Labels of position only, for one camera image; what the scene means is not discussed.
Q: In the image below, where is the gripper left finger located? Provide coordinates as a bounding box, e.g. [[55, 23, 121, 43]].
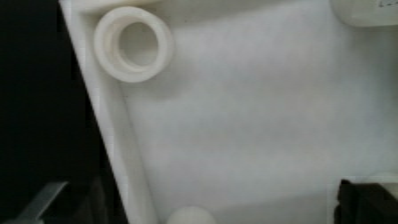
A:
[[16, 182, 68, 224]]

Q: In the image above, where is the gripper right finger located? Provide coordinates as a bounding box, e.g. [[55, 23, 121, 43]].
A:
[[336, 179, 398, 224]]

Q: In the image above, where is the white table leg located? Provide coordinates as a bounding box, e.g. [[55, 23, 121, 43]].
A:
[[329, 0, 398, 27], [167, 206, 217, 224]]

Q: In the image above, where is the white square table top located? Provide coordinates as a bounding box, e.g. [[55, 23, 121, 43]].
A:
[[59, 0, 398, 224]]

